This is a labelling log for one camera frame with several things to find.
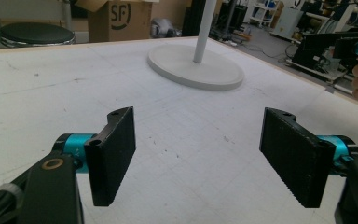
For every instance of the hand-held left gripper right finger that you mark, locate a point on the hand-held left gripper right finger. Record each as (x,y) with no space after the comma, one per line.
(295,158)

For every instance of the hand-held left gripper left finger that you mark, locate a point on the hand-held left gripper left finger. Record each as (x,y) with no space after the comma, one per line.
(112,155)

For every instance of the white cabinet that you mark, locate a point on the white cabinet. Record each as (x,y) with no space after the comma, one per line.
(289,21)

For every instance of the white round-base stand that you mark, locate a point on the white round-base stand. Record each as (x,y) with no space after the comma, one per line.
(195,67)

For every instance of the black cabinet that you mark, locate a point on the black cabinet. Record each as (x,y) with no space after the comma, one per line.
(192,17)

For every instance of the cardboard box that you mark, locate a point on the cardboard box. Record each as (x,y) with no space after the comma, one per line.
(118,23)

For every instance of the silver crumpled bag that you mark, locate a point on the silver crumpled bag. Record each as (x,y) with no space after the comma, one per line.
(164,28)

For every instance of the black round stool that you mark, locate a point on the black round stool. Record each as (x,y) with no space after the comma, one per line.
(35,33)

